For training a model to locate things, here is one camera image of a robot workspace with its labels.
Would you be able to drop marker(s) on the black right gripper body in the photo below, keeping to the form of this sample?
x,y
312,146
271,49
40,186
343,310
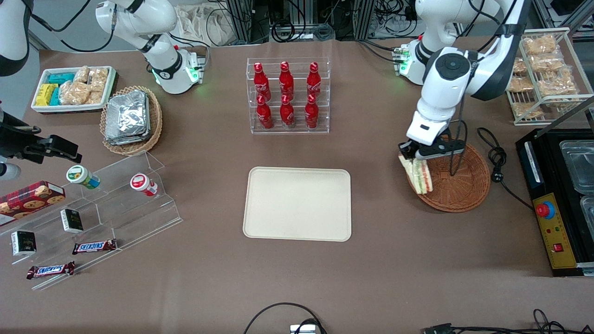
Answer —
x,y
14,140

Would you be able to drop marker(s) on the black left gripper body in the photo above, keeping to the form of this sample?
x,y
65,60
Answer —
x,y
407,149

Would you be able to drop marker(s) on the triangle sandwich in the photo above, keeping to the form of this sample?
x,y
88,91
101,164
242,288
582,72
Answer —
x,y
420,178

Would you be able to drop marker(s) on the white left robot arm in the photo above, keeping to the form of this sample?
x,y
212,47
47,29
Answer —
x,y
445,69

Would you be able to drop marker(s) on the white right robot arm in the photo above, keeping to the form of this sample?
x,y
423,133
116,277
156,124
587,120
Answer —
x,y
139,18

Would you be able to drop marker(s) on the white snack tray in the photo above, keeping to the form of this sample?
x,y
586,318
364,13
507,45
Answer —
x,y
69,108

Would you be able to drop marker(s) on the brown wicker basket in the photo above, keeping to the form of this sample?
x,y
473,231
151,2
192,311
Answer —
x,y
468,190

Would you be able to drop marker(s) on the light wicker basket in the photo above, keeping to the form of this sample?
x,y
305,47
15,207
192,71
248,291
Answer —
x,y
155,120

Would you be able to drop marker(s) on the beige plastic tray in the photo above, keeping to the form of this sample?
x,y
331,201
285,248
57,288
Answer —
x,y
297,204

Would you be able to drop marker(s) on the green lid yogurt cup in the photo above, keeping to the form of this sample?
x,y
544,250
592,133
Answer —
x,y
80,176

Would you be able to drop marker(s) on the small teal snack packet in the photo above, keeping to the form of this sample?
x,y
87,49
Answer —
x,y
55,96

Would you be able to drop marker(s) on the yellow snack packet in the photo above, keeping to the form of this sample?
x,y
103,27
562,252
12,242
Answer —
x,y
45,94

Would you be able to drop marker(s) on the clear rice cracker packet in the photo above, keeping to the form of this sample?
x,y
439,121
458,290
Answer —
x,y
81,74
99,79
94,98
74,93

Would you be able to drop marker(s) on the red tartan cookie box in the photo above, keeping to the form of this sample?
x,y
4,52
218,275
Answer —
x,y
28,199

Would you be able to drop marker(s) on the small black box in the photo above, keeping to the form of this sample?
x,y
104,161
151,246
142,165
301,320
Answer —
x,y
23,243
72,221

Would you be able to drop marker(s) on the long teal snack packet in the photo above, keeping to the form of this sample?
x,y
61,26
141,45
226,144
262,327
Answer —
x,y
61,78

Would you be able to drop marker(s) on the stack of foil containers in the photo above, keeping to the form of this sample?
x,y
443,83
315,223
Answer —
x,y
126,117

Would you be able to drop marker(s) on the red lid yogurt cup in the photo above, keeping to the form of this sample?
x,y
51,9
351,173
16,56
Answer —
x,y
141,183

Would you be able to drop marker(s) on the clear acrylic stepped shelf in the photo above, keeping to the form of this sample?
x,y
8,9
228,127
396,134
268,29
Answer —
x,y
134,218

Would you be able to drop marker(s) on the brown snickers bar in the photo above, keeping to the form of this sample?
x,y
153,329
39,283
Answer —
x,y
94,247
50,270

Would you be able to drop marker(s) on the red cola bottle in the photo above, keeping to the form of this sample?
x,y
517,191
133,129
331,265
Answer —
x,y
261,82
311,114
287,115
286,81
314,80
264,116

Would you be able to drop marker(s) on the clear acrylic bottle rack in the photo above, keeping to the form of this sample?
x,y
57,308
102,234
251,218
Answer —
x,y
299,131

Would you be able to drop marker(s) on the bagged fried snack packet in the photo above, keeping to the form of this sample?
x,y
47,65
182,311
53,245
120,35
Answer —
x,y
519,66
528,110
546,62
557,84
520,84
539,44

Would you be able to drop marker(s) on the black sealing machine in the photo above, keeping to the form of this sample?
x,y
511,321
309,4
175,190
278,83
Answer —
x,y
547,167

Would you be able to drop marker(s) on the red emergency stop button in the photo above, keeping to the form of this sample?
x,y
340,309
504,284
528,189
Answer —
x,y
545,210

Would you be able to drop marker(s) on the grey metal bar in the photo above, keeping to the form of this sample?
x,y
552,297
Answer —
x,y
566,116

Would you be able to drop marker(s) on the clear plastic container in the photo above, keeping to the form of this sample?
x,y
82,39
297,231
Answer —
x,y
580,164
588,211

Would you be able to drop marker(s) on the crumpled translucent bag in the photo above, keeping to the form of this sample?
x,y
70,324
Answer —
x,y
199,25

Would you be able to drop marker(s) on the small silver device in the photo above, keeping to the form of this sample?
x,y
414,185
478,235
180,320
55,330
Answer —
x,y
304,329

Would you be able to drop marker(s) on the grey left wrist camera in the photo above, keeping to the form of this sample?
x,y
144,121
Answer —
x,y
443,148

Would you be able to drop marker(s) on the aluminium frame post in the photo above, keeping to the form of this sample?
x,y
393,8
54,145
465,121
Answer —
x,y
239,21
364,18

